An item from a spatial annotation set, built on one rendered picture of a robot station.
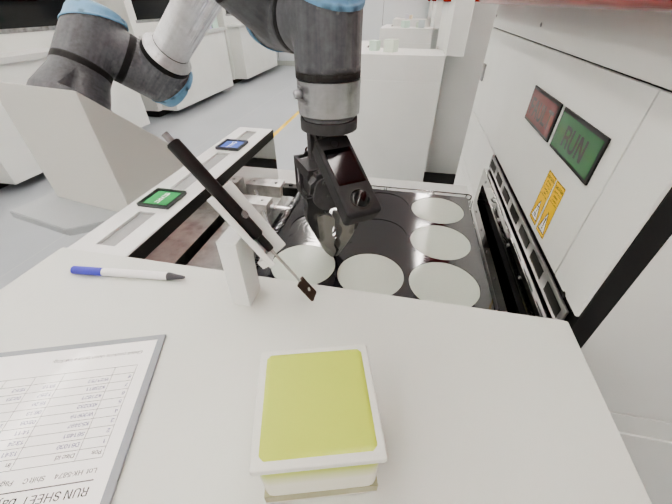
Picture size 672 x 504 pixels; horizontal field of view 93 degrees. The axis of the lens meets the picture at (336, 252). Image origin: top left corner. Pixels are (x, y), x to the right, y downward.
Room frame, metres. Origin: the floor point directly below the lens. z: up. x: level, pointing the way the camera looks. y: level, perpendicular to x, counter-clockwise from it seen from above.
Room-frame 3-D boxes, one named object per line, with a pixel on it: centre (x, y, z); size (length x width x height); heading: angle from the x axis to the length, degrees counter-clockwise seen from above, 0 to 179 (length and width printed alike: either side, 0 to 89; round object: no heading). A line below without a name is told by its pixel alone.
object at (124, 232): (0.60, 0.27, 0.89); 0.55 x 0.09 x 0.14; 168
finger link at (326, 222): (0.41, 0.02, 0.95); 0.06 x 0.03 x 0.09; 24
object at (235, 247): (0.25, 0.08, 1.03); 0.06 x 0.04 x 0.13; 78
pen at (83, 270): (0.28, 0.25, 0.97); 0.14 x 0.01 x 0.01; 85
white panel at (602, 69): (0.61, -0.33, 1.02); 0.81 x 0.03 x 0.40; 168
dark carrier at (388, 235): (0.46, -0.07, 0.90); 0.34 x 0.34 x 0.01; 78
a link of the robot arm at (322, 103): (0.42, 0.01, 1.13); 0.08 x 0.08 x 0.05
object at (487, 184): (0.44, -0.28, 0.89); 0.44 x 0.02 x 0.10; 168
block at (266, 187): (0.66, 0.16, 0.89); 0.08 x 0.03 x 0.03; 78
